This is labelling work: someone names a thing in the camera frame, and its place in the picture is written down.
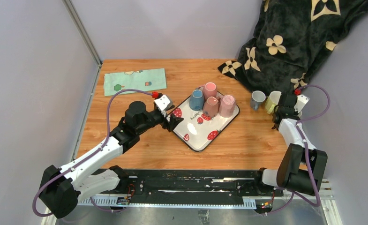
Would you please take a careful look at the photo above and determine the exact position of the mint green printed cloth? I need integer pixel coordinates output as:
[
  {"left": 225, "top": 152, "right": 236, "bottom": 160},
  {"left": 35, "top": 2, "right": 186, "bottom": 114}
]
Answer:
[{"left": 103, "top": 68, "right": 167, "bottom": 96}]

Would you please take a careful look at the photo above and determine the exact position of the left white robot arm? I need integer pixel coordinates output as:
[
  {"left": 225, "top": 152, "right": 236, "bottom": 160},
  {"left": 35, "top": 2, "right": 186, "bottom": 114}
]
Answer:
[{"left": 35, "top": 100, "right": 184, "bottom": 218}]

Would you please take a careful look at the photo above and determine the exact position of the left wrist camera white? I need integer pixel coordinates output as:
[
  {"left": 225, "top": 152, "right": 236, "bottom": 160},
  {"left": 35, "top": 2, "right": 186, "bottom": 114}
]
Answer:
[{"left": 154, "top": 94, "right": 174, "bottom": 117}]

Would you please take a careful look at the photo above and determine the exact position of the pink tall mug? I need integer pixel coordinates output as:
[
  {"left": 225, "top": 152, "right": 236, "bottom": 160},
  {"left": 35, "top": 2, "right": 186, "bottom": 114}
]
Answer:
[{"left": 202, "top": 82, "right": 218, "bottom": 100}]

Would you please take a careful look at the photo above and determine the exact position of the grey-blue small mug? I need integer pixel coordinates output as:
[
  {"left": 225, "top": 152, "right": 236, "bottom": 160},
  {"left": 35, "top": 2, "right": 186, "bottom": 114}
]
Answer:
[{"left": 250, "top": 90, "right": 266, "bottom": 111}]

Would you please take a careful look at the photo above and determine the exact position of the blue dotted mug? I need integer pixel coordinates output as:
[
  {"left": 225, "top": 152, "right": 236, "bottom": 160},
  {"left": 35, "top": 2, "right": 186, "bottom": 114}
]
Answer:
[{"left": 189, "top": 89, "right": 204, "bottom": 111}]

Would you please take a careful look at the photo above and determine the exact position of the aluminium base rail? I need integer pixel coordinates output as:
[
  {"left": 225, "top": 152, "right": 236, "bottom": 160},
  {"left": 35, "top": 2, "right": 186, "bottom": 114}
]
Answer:
[{"left": 44, "top": 173, "right": 343, "bottom": 225}]

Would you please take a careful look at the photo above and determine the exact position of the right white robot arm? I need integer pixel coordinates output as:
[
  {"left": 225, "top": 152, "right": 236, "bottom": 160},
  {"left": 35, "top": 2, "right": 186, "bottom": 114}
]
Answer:
[{"left": 253, "top": 91, "right": 328, "bottom": 196}]

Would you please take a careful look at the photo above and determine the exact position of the black floral plush blanket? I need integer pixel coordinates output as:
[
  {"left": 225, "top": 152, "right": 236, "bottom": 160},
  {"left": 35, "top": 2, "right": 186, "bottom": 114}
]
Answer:
[{"left": 218, "top": 0, "right": 368, "bottom": 95}]

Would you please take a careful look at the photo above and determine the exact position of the yellow-green faceted mug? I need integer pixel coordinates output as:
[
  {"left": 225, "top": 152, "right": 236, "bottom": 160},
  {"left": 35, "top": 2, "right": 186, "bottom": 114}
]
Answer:
[{"left": 264, "top": 90, "right": 282, "bottom": 114}]

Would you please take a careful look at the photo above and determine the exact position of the aluminium frame post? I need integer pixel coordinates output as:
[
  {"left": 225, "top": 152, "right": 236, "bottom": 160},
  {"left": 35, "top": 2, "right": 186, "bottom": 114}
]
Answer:
[{"left": 62, "top": 0, "right": 102, "bottom": 68}]

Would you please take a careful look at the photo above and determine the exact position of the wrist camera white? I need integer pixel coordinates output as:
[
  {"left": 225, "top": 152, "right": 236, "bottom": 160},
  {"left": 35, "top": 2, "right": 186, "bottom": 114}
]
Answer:
[
  {"left": 294, "top": 94, "right": 310, "bottom": 117},
  {"left": 154, "top": 94, "right": 174, "bottom": 117}
]

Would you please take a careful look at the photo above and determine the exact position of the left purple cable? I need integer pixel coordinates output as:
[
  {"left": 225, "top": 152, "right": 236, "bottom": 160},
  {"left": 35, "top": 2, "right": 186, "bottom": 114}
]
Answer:
[{"left": 32, "top": 89, "right": 159, "bottom": 218}]

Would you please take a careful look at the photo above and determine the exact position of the strawberry print white tray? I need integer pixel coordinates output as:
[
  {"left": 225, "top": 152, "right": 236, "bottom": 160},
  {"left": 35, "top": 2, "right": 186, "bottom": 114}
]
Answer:
[{"left": 172, "top": 91, "right": 240, "bottom": 152}]

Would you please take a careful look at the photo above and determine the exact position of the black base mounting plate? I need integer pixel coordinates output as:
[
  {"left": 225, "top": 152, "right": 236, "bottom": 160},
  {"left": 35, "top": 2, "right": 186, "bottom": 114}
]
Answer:
[{"left": 103, "top": 169, "right": 284, "bottom": 208}]

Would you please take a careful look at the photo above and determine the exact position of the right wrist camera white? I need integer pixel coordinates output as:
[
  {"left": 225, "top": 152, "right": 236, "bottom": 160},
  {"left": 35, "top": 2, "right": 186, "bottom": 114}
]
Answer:
[{"left": 294, "top": 94, "right": 310, "bottom": 117}]

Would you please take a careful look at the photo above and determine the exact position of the dusty pink faceted mug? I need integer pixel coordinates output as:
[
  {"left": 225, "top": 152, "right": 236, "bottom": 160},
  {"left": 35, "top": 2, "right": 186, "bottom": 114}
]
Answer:
[{"left": 203, "top": 96, "right": 219, "bottom": 118}]

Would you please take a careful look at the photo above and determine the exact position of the light pink faceted mug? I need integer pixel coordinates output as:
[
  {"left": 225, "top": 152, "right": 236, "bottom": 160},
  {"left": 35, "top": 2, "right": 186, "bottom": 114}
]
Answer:
[{"left": 218, "top": 95, "right": 236, "bottom": 118}]

